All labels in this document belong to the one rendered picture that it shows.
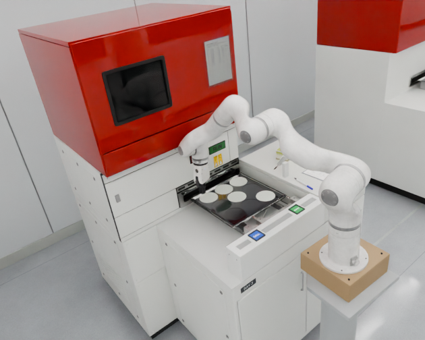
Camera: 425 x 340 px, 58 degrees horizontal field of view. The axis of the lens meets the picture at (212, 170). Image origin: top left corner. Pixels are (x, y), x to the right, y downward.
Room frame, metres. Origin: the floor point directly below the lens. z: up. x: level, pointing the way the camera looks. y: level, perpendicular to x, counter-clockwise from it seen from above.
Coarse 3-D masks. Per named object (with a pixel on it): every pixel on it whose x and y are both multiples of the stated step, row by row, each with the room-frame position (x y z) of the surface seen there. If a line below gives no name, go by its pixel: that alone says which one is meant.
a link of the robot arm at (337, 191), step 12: (336, 168) 1.19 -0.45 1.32; (348, 168) 1.15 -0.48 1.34; (324, 180) 1.12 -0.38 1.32; (336, 180) 1.09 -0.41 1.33; (348, 180) 1.09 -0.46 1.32; (360, 180) 1.11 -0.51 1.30; (324, 192) 1.09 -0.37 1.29; (336, 192) 1.06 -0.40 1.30; (348, 192) 1.06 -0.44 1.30; (324, 204) 1.10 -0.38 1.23; (336, 204) 1.06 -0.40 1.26; (348, 204) 1.05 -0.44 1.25; (336, 216) 1.11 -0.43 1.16; (348, 216) 1.09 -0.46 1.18; (360, 216) 1.11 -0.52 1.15; (336, 228) 1.12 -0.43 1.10; (348, 228) 1.10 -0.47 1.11
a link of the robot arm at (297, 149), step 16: (272, 112) 1.43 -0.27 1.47; (272, 128) 1.38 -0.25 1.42; (288, 128) 1.35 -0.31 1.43; (288, 144) 1.28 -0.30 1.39; (304, 144) 1.26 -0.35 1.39; (304, 160) 1.23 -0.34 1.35; (320, 160) 1.22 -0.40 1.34; (336, 160) 1.22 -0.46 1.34; (352, 160) 1.20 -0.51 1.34; (368, 176) 1.15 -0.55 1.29
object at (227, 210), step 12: (228, 180) 1.89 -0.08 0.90; (252, 180) 1.85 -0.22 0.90; (252, 192) 1.73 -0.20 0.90; (276, 192) 1.70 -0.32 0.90; (204, 204) 1.67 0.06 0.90; (216, 204) 1.66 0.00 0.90; (228, 204) 1.65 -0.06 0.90; (240, 204) 1.63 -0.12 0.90; (252, 204) 1.62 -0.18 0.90; (264, 204) 1.61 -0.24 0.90; (228, 216) 1.55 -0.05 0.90; (240, 216) 1.54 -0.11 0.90
